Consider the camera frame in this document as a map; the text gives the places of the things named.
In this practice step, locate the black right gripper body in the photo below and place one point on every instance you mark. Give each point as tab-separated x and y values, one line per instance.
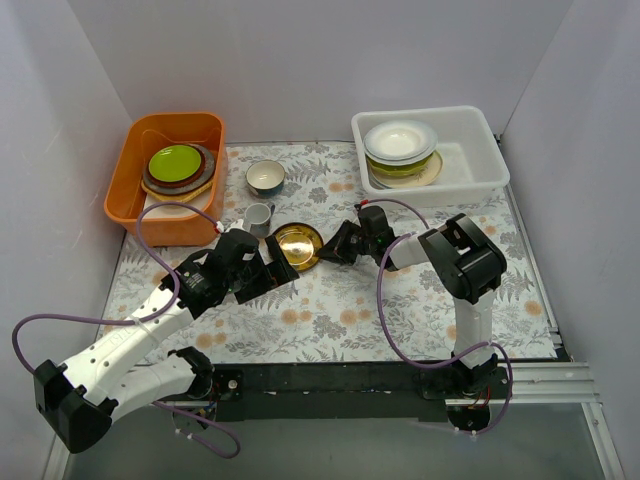
347	242

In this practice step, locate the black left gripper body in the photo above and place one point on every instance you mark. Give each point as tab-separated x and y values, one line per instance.
265	273

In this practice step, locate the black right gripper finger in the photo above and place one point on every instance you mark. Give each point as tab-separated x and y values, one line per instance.
343	235
341	254

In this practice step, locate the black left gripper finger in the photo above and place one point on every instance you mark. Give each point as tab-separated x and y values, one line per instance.
255	288
279	268

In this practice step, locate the yellow black patterned plate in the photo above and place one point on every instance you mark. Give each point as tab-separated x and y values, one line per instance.
299	243

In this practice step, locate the cream green glazed plate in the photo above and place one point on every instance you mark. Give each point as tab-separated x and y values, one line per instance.
419	174

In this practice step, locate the white deep plate blue rim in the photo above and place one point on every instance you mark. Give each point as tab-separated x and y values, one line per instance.
380	156

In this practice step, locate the lime green dotted plate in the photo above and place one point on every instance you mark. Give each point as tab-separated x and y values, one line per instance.
396	170

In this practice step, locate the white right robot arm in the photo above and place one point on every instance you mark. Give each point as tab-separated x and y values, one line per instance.
469	266

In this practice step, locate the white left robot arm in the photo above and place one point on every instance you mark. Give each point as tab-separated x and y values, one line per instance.
84	395

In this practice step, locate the white plastic bin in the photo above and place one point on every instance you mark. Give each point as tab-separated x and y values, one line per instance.
473	167

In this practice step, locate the orange plastic bin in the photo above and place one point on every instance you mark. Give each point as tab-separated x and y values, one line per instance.
125	197

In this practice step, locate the grey ceramic mug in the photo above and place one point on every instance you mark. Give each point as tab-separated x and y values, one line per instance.
257	219

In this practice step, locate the white square plate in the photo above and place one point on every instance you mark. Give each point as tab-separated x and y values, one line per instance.
172	211

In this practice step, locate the dark teal ceramic bowl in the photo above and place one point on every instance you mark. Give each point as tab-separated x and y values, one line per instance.
265	178

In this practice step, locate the dark brown plate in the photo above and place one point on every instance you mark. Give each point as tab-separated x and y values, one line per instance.
187	179

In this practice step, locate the yellow woven basket plate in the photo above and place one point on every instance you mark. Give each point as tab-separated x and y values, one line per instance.
183	197

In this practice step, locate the grey speckled plate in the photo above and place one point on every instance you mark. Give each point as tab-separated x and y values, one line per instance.
201	178

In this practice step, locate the lime green small plate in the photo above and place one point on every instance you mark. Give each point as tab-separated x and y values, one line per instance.
174	163

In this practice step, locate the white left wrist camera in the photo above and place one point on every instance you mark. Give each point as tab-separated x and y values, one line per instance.
237	227

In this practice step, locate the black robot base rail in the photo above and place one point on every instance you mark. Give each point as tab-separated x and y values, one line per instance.
355	390

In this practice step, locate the aluminium frame rail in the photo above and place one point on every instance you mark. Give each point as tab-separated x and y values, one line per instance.
547	382

